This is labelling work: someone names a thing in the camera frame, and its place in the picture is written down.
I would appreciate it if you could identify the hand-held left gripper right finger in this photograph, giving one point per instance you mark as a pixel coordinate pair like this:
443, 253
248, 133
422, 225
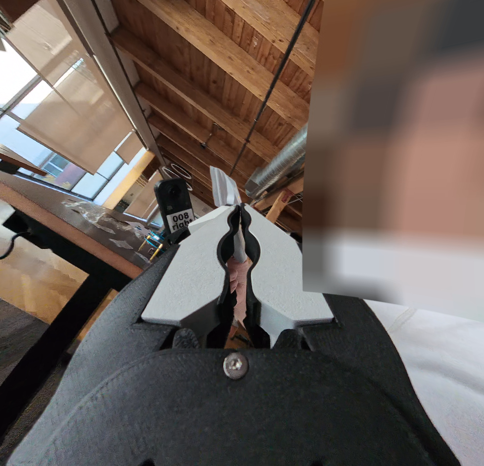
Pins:
291, 284

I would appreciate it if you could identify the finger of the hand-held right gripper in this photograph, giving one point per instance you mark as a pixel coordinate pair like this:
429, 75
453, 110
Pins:
198, 224

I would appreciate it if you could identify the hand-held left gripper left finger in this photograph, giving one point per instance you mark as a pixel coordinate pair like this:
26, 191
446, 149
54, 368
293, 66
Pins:
189, 280

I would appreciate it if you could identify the small clear zip bag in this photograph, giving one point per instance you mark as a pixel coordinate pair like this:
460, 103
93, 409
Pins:
223, 190

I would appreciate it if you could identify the person's right hand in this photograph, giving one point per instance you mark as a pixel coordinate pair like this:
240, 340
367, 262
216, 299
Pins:
237, 284

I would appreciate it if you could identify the wooden column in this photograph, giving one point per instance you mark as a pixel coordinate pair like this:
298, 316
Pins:
128, 178

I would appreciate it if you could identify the beige roller blind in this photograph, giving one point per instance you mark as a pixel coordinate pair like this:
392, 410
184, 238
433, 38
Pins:
130, 148
75, 114

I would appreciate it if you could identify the crumpled clear cellophane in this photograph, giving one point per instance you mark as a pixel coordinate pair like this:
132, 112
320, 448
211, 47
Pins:
87, 211

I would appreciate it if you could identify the black ceiling pipe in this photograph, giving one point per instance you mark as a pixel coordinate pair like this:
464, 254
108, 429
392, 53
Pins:
278, 76

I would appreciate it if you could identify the silver ventilation duct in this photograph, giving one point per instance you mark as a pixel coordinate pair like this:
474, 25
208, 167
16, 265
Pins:
279, 163

